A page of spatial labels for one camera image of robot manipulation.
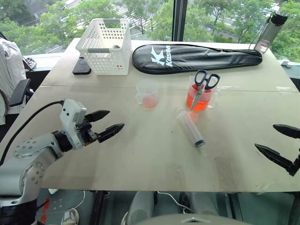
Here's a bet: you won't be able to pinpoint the white sneaker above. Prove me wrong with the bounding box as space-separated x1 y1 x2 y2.
61 208 81 225

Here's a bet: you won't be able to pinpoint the black smartphone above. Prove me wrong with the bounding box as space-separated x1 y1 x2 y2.
72 55 92 75

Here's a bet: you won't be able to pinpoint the grey rounded robot leg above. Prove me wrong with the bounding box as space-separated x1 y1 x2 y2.
187 191 221 215
127 191 156 221

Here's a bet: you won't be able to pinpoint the blue handled scissors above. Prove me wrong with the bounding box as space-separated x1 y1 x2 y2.
190 69 221 112

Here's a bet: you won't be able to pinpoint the black window frame post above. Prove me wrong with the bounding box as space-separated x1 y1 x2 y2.
172 0 188 43

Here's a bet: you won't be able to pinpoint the white perforated plastic basket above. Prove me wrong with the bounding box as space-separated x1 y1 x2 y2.
75 18 132 76

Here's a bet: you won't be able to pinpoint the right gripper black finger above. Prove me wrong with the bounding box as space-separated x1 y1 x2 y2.
254 143 293 173
272 124 300 139

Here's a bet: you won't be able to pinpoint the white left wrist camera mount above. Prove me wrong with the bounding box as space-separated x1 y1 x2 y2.
60 98 87 150

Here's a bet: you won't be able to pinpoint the beaker with orange liquid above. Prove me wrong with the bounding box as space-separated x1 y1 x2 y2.
186 81 221 112

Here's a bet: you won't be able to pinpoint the white cable under table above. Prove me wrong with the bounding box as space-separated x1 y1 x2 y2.
156 191 195 213

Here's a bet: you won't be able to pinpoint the clear bottle with black cap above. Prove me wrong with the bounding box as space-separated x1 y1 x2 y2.
248 10 289 53

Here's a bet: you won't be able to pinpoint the person in white shirt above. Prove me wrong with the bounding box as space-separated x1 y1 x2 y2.
0 31 27 125

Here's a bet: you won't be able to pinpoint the black table leg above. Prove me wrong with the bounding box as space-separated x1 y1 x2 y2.
92 190 111 225
224 192 242 225

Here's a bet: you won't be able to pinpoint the black badminton racket cover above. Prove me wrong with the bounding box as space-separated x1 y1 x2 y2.
131 44 263 75

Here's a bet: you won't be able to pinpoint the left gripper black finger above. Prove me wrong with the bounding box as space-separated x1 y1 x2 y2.
97 123 125 144
84 110 111 123

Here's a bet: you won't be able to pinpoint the small beaker pink liquid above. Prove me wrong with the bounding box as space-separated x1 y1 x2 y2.
135 79 159 110

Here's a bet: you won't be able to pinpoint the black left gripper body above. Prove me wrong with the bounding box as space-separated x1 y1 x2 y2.
75 118 98 146

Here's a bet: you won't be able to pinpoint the grey rounded robot torso top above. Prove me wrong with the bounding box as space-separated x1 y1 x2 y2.
140 212 256 225

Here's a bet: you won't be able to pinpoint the black chair armrest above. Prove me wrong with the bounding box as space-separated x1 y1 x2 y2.
8 78 35 107

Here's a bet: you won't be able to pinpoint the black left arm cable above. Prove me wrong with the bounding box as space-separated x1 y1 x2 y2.
0 100 65 165

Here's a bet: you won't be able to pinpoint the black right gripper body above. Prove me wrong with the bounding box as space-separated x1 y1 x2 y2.
288 147 300 177

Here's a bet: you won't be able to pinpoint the clear plastic syringe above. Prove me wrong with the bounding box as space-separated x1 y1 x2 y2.
175 107 208 157

